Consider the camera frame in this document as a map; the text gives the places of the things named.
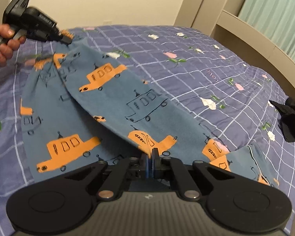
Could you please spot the purple checked floral quilt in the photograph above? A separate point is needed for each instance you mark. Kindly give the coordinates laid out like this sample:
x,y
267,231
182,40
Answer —
x,y
186,66

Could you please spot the person's left hand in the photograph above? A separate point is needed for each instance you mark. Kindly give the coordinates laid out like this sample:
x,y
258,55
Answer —
x,y
3,54

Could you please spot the black clothing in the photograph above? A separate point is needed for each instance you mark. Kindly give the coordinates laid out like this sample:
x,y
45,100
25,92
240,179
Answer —
x,y
291,118

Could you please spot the teal curtain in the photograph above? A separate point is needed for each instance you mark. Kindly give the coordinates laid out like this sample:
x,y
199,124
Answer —
x,y
275,12

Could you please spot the blue pants with orange print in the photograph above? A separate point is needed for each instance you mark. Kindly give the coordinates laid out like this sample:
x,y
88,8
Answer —
x,y
108,108

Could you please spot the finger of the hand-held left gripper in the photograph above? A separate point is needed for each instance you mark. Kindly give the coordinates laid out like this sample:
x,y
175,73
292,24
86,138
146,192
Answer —
x,y
66,38

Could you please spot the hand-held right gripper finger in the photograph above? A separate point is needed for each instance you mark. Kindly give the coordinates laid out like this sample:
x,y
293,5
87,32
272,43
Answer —
x,y
153,167
148,168

